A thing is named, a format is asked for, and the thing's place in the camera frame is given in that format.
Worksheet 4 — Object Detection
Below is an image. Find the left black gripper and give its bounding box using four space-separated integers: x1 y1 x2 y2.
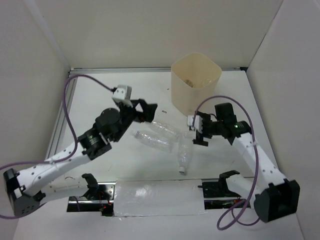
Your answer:
112 98 157 143

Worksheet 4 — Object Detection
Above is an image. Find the clear bottle pointing down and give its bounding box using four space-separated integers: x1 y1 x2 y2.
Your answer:
177 131 195 175

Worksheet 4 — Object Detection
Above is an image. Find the clear bottle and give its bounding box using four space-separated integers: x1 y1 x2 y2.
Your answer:
149 120 181 141
131 130 175 153
201 78 212 87

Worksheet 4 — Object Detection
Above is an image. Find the red cap labelled bottle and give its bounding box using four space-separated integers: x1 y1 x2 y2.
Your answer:
184 79 194 88

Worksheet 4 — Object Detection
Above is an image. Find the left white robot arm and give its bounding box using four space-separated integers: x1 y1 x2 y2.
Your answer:
3 98 158 219

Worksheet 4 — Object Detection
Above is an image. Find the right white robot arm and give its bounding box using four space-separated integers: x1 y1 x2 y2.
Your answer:
187 103 300 223

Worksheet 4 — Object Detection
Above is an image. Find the beige plastic bin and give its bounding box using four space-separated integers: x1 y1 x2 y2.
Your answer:
171 52 222 116

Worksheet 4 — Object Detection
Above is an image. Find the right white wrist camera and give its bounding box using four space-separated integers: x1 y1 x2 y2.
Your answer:
187 115 203 133

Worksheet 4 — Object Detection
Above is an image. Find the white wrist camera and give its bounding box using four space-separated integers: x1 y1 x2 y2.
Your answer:
112 84 133 108
187 115 203 133

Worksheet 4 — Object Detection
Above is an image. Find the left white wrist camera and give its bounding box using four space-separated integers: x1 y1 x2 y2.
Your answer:
112 84 133 108

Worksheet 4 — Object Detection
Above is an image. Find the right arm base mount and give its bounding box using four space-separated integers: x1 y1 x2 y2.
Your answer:
197 180 244 210

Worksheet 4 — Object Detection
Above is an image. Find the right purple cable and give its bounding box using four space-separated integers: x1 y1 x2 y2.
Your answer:
216 96 261 230

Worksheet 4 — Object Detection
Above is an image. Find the aluminium frame rail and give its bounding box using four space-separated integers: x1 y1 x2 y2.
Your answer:
38 66 247 181

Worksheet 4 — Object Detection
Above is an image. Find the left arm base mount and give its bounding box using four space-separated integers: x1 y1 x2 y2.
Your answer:
66 182 116 217

